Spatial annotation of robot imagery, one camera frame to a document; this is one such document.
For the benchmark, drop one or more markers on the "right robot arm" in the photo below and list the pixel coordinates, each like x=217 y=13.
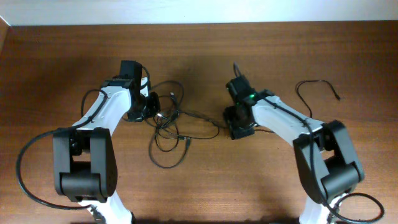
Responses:
x=328 y=165

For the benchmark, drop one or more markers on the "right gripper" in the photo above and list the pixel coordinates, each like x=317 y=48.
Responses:
x=236 y=133

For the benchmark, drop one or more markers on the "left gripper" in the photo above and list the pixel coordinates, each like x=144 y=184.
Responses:
x=155 y=107

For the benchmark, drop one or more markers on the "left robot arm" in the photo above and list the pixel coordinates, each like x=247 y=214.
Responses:
x=85 y=169

